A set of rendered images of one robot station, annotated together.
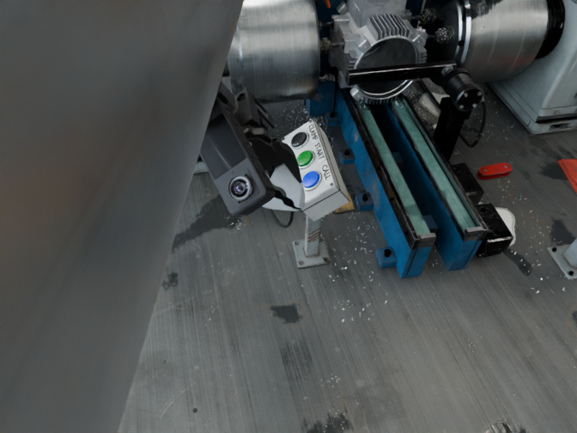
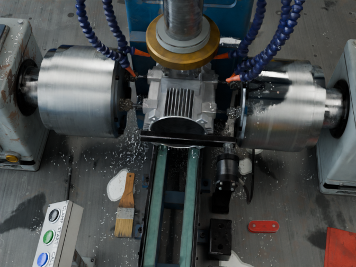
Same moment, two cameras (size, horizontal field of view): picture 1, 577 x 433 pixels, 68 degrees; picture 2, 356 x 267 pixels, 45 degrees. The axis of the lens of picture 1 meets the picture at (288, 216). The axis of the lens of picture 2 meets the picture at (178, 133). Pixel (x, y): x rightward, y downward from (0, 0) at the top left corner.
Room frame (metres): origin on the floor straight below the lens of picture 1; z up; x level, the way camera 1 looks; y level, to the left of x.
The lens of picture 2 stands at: (0.31, -0.38, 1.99)
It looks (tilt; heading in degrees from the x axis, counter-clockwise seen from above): 58 degrees down; 15
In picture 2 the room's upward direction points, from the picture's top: straight up
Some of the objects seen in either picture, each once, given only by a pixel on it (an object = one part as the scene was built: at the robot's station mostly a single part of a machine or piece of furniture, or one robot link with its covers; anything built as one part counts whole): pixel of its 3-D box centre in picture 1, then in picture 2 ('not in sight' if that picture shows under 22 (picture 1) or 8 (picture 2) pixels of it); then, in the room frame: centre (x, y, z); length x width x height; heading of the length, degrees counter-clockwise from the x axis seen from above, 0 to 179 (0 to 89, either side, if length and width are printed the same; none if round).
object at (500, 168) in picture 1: (494, 171); (263, 227); (0.78, -0.51, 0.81); 0.09 x 0.03 x 0.02; 104
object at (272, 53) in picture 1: (248, 49); (71, 90); (0.95, 0.09, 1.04); 0.37 x 0.25 x 0.25; 100
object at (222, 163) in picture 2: (434, 81); (238, 132); (1.00, -0.38, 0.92); 0.45 x 0.13 x 0.24; 10
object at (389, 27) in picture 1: (374, 48); (180, 103); (1.00, -0.21, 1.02); 0.20 x 0.19 x 0.19; 10
